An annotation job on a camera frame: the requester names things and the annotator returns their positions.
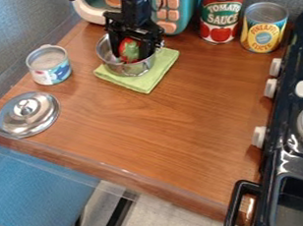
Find red tomato can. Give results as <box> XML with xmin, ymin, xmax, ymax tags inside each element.
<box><xmin>194</xmin><ymin>0</ymin><xmax>252</xmax><ymax>47</ymax></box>

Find green cloth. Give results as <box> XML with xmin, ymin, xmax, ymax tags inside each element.
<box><xmin>91</xmin><ymin>46</ymin><xmax>184</xmax><ymax>99</ymax></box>

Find toy microwave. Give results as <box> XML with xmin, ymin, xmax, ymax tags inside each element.
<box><xmin>63</xmin><ymin>0</ymin><xmax>208</xmax><ymax>45</ymax></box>

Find toy stove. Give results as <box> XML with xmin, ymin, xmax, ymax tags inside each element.
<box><xmin>206</xmin><ymin>9</ymin><xmax>303</xmax><ymax>226</ymax></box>

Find silver lid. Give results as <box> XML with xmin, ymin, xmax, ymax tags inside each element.
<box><xmin>0</xmin><ymin>88</ymin><xmax>66</xmax><ymax>141</ymax></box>

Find silver pot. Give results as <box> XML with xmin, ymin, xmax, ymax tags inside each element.
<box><xmin>92</xmin><ymin>28</ymin><xmax>169</xmax><ymax>81</ymax></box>

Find yellow pineapple can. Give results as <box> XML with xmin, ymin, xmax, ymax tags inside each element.
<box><xmin>235</xmin><ymin>0</ymin><xmax>294</xmax><ymax>57</ymax></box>

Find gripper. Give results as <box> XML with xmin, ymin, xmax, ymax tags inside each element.
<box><xmin>100</xmin><ymin>0</ymin><xmax>169</xmax><ymax>65</ymax></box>

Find small blue white can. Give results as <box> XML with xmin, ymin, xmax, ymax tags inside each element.
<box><xmin>23</xmin><ymin>41</ymin><xmax>74</xmax><ymax>88</ymax></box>

